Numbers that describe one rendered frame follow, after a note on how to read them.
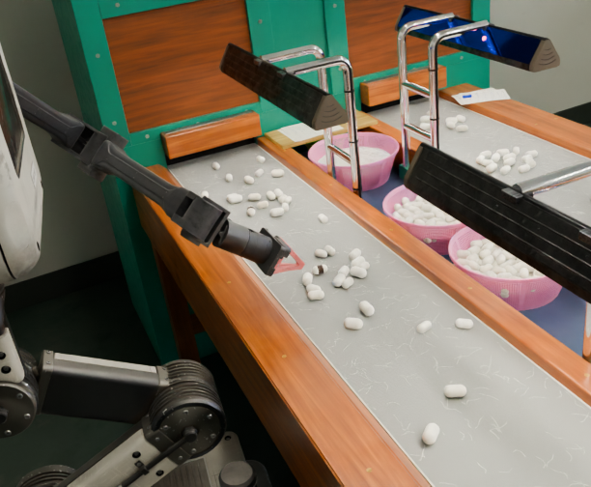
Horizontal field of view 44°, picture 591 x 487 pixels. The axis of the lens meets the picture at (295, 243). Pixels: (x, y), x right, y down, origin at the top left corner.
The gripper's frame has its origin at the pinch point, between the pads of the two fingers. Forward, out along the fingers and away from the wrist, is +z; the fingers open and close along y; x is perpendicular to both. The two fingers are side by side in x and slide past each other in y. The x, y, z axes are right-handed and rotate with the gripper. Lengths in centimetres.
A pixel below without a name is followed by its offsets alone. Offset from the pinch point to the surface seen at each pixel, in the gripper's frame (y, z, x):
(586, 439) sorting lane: -60, 20, -7
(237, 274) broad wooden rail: 12.4, -4.5, 10.5
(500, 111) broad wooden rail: 58, 77, -55
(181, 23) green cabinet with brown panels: 91, -15, -30
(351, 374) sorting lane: -27.8, 2.1, 7.9
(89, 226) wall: 170, 13, 61
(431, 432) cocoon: -48.9, 3.0, 4.3
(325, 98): 12.2, -6.7, -31.6
